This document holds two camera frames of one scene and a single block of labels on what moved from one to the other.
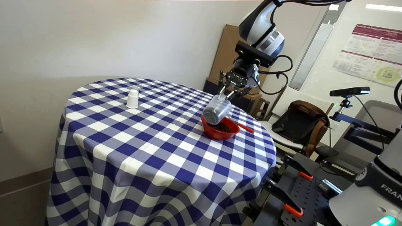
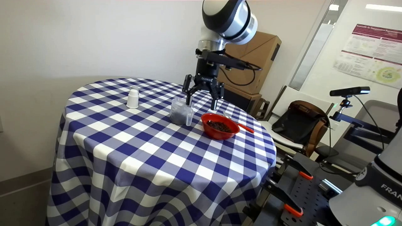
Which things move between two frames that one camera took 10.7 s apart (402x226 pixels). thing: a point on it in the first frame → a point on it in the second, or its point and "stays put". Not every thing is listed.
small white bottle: (133, 99) stays put
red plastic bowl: (223, 129) stays put
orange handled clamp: (290, 206) stays put
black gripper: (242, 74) → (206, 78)
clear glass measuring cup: (217, 109) → (181, 113)
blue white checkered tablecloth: (150, 164) stays put
